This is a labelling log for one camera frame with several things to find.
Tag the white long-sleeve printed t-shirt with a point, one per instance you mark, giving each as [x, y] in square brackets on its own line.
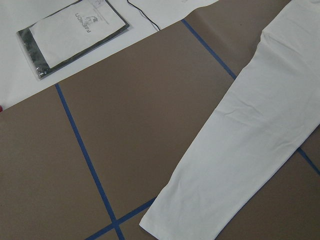
[271, 108]

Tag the brown paper table mat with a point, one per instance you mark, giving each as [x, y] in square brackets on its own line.
[85, 152]

